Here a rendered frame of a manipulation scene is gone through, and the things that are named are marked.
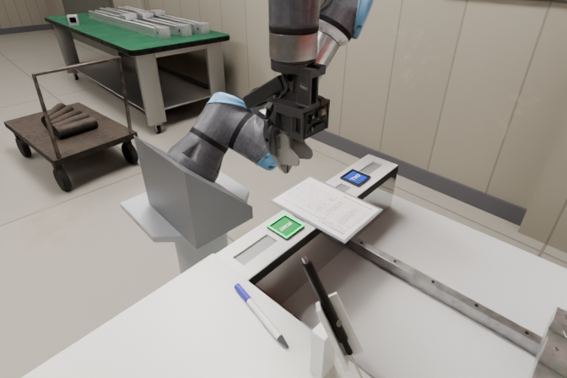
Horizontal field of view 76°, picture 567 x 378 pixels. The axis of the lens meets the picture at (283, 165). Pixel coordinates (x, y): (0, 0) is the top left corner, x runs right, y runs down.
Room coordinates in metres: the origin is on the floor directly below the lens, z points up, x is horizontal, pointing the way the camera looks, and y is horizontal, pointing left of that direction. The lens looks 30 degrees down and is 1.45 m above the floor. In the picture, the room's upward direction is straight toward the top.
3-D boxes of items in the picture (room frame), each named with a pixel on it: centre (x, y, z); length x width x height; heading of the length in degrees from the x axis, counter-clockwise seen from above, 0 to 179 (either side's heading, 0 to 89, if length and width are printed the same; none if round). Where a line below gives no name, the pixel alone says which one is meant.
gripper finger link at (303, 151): (0.58, -0.03, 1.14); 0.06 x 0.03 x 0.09; 47
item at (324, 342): (0.27, -0.06, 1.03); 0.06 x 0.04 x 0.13; 47
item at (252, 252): (0.67, -0.09, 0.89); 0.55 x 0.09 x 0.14; 137
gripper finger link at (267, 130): (0.57, 0.01, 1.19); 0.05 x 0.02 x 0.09; 137
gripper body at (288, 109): (0.57, -0.02, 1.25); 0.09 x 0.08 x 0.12; 47
